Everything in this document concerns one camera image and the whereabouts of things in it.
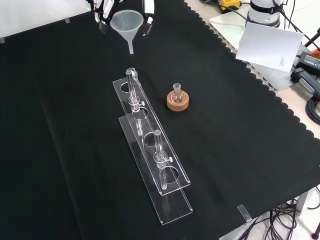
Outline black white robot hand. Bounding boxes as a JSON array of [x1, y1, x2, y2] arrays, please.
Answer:
[[84, 0, 156, 37]]

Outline translucent plastic funnel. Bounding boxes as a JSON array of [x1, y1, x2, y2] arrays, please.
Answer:
[[110, 9, 145, 55]]

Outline clear acrylic funnel stand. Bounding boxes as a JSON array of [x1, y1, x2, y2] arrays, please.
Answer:
[[112, 67, 194, 227]]

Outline small round-bottom glass flask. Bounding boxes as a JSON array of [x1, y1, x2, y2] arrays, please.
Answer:
[[171, 82, 186, 104]]

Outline yellow stop button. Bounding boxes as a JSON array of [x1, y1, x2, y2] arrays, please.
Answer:
[[218, 0, 243, 14]]

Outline white paper card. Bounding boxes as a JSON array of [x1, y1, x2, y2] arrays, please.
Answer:
[[235, 21, 306, 74]]

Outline black bench cloth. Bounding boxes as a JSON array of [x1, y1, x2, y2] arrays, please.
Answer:
[[0, 0, 320, 240]]

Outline black power adapter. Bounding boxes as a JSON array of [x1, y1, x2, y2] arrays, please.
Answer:
[[298, 50, 320, 73]]

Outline black grey power brick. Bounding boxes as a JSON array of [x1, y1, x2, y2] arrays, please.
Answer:
[[290, 67, 320, 96]]

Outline grey table leg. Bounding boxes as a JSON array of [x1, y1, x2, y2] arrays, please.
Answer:
[[296, 186, 314, 214]]

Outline brown cork ring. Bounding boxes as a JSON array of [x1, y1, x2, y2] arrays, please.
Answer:
[[166, 90, 191, 113]]

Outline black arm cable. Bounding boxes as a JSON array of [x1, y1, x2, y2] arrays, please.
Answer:
[[272, 0, 320, 50]]

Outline coiled black cable bundle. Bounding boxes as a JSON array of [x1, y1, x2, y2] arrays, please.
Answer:
[[305, 92, 320, 126]]

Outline black floor cable tangle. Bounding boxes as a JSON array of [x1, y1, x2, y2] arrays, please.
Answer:
[[243, 184, 320, 240]]

